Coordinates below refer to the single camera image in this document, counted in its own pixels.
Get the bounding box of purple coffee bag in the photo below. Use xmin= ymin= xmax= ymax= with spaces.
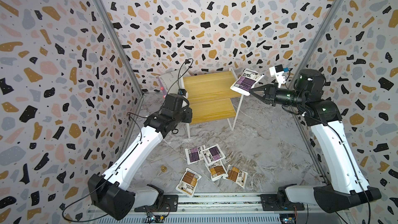
xmin=185 ymin=145 xmax=206 ymax=165
xmin=202 ymin=144 xmax=226 ymax=166
xmin=230 ymin=68 xmax=264 ymax=96

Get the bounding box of two-tier wooden white shelf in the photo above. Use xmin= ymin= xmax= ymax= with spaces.
xmin=183 ymin=68 xmax=244 ymax=138

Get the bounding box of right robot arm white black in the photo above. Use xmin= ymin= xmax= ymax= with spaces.
xmin=250 ymin=65 xmax=381 ymax=213

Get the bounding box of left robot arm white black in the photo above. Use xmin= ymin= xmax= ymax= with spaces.
xmin=88 ymin=93 xmax=192 ymax=220

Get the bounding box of brown coffee bag right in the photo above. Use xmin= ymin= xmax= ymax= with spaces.
xmin=225 ymin=165 xmax=248 ymax=189

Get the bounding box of brown coffee bag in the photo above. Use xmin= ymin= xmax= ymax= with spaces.
xmin=207 ymin=161 xmax=228 ymax=181
xmin=225 ymin=165 xmax=248 ymax=189
xmin=176 ymin=168 xmax=202 ymax=198

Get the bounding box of brown coffee bag middle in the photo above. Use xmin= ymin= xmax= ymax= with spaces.
xmin=207 ymin=161 xmax=228 ymax=181

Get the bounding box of white box behind shelf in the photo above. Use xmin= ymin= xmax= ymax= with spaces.
xmin=158 ymin=66 xmax=189 ymax=95

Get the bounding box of brown coffee bag front left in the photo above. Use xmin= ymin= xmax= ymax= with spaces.
xmin=176 ymin=168 xmax=202 ymax=198

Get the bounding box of right corner aluminium profile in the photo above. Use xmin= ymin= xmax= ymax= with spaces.
xmin=288 ymin=0 xmax=344 ymax=89

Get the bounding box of corner aluminium profile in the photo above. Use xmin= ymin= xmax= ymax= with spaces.
xmin=93 ymin=0 xmax=144 ymax=97
xmin=288 ymin=0 xmax=344 ymax=89

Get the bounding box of left corner aluminium profile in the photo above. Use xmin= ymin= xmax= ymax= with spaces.
xmin=93 ymin=0 xmax=144 ymax=97

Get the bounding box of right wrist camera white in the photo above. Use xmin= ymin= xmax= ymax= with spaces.
xmin=269 ymin=65 xmax=290 ymax=88

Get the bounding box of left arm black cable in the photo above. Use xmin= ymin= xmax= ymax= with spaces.
xmin=166 ymin=57 xmax=194 ymax=95

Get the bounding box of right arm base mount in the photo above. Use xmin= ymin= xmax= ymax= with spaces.
xmin=260 ymin=192 xmax=305 ymax=211

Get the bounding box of aluminium front rail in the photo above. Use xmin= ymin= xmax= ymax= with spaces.
xmin=88 ymin=192 xmax=355 ymax=224

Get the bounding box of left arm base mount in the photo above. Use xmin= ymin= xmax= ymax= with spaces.
xmin=134 ymin=195 xmax=179 ymax=213

